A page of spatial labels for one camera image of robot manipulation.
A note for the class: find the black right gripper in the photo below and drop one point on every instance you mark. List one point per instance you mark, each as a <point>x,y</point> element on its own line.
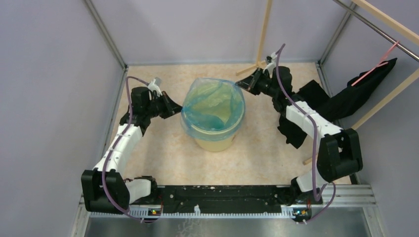
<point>250,83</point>

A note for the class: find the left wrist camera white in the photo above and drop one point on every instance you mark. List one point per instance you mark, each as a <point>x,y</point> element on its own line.
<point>154,86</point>

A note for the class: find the wooden clothes rack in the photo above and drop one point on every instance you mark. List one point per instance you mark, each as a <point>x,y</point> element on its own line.
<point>258,61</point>

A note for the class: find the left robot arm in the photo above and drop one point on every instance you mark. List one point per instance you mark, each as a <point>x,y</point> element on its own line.
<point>104,189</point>

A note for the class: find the metal frame corner post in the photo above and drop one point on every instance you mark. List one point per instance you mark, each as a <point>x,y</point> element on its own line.
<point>343,20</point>

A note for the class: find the left metal frame post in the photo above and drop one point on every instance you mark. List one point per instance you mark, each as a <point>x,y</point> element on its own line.
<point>105,33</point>

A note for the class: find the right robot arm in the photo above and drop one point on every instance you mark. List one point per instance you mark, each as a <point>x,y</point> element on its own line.
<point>336,150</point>

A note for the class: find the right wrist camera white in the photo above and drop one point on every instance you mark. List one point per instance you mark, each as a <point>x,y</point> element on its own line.
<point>270,61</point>

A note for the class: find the black cloth garment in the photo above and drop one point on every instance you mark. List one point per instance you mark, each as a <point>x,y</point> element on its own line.
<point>342,105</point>

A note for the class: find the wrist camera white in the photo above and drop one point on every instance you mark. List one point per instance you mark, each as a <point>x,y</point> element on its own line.
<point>154,86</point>
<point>270,61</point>

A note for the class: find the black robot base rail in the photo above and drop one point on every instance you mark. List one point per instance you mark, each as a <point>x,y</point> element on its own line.
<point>231,199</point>

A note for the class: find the blue plastic trash bag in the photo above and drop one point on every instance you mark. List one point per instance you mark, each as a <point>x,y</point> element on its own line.
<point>212,104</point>

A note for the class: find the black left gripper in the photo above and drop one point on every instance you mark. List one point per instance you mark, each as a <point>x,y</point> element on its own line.
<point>173,107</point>

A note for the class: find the yellow plastic trash bin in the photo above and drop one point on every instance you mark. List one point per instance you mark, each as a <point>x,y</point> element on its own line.
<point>214,130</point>

